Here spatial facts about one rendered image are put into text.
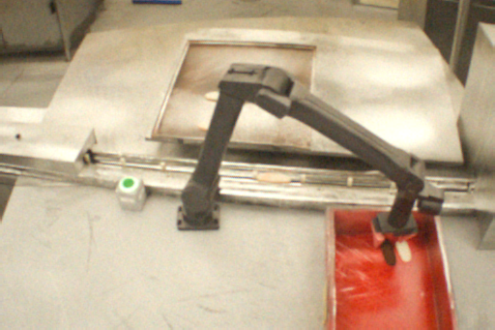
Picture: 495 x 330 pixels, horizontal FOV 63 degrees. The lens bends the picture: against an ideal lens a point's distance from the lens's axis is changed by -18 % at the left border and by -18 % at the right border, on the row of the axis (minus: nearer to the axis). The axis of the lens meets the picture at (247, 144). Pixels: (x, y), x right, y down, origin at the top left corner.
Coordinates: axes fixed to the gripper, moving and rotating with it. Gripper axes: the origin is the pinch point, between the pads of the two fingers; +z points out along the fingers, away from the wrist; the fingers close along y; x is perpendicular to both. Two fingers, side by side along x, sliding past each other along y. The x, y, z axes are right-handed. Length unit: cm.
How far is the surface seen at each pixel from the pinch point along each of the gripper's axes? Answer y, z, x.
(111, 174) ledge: -75, 6, 38
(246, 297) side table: -38.4, 6.9, -7.7
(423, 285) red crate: 8.3, 3.7, -14.3
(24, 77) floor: -205, 104, 268
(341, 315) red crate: -16.0, 5.0, -17.8
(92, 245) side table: -80, 10, 13
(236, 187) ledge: -37.4, 3.4, 28.0
